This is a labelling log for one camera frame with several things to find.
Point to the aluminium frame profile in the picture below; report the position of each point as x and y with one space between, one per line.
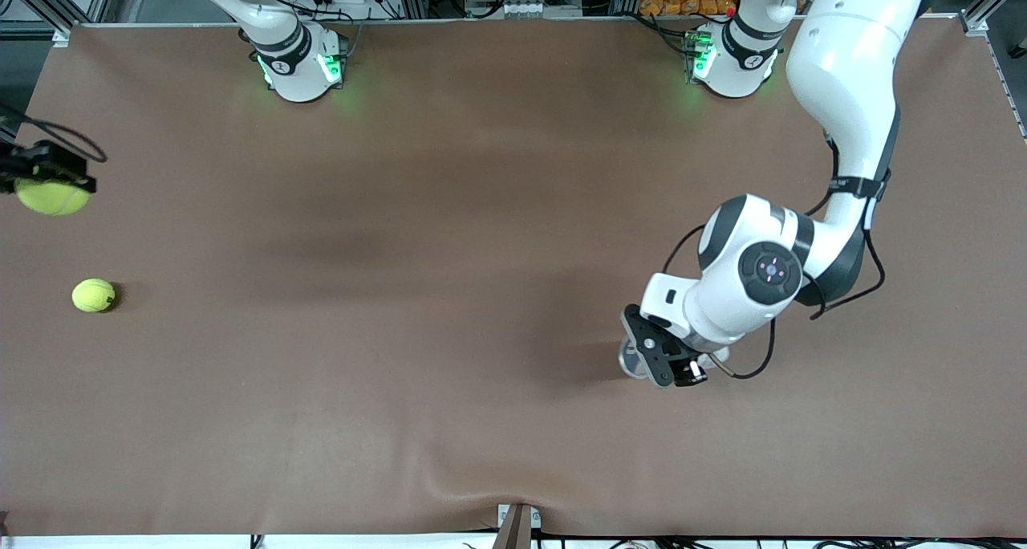
56 15
975 21

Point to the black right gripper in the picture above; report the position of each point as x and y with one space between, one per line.
42 164

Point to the yellow-green tennis ball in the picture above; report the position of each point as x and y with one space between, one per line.
52 200
93 295

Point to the metal table edge bracket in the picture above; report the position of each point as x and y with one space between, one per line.
517 529

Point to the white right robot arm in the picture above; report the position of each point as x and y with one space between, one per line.
297 75

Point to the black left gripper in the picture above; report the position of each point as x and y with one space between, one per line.
692 372

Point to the large table cover mat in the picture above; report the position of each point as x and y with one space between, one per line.
513 420

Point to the white connector strip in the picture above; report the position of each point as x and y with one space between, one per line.
528 8

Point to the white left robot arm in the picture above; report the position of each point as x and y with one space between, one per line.
842 67

